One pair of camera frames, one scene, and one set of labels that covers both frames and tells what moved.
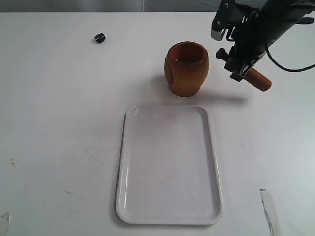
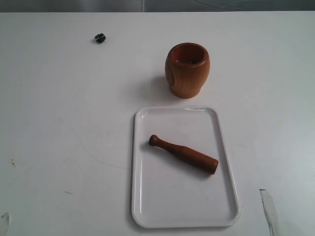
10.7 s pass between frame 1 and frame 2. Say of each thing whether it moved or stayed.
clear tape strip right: stayed
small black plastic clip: stayed
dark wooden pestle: moved
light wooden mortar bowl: stayed
